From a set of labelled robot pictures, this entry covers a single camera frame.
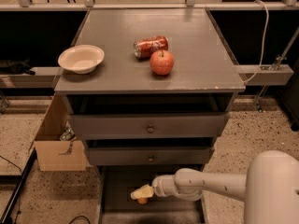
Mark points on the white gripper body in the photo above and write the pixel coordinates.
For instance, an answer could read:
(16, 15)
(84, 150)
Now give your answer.
(159, 186)

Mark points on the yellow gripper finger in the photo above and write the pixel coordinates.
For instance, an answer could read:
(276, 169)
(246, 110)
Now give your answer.
(141, 194)
(146, 189)

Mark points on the small orange fruit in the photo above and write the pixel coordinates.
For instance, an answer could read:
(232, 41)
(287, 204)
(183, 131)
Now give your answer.
(142, 200)

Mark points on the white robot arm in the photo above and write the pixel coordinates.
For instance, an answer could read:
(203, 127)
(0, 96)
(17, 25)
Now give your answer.
(269, 189)

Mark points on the grey open bottom drawer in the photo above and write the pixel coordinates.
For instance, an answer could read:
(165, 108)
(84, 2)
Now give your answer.
(117, 207)

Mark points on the grey middle drawer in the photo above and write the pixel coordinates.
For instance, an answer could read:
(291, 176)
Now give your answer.
(148, 155)

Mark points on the grey wooden drawer cabinet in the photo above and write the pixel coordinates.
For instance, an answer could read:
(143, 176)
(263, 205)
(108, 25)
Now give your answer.
(203, 79)

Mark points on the grey top drawer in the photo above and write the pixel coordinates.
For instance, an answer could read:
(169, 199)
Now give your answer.
(96, 127)

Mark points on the brown cardboard box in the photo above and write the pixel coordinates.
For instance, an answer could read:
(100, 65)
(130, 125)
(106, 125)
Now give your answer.
(56, 145)

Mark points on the red apple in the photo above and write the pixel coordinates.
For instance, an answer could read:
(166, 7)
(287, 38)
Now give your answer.
(161, 62)

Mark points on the red soda can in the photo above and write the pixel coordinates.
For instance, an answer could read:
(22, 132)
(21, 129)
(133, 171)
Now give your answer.
(143, 48)

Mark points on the white paper bowl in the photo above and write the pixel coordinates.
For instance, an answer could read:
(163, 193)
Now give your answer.
(81, 59)

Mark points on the black object on ledge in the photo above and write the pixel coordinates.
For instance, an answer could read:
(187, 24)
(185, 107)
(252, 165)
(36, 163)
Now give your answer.
(11, 67)

